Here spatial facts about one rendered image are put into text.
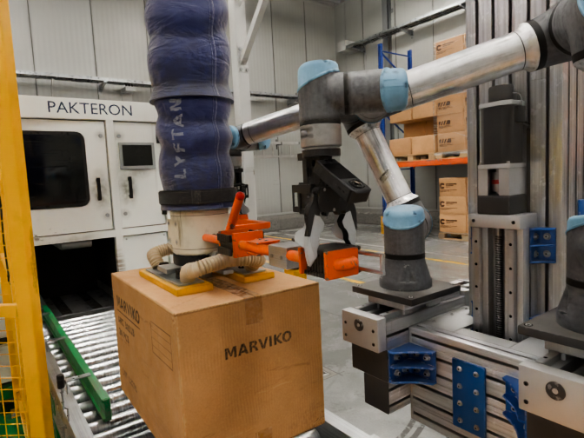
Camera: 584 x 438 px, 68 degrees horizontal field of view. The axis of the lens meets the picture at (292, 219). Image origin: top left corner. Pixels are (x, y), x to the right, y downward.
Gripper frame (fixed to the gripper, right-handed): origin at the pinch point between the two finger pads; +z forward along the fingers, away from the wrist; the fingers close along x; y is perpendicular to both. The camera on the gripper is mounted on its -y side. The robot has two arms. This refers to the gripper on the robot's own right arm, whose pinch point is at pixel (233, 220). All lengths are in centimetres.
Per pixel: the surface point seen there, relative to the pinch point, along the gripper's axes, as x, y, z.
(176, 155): -34, 36, -23
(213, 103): -24, 41, -36
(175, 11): -33, 40, -59
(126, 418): -44, -8, 68
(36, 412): -71, -9, 56
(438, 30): 797, -495, -327
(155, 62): -37, 34, -48
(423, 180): 794, -543, 10
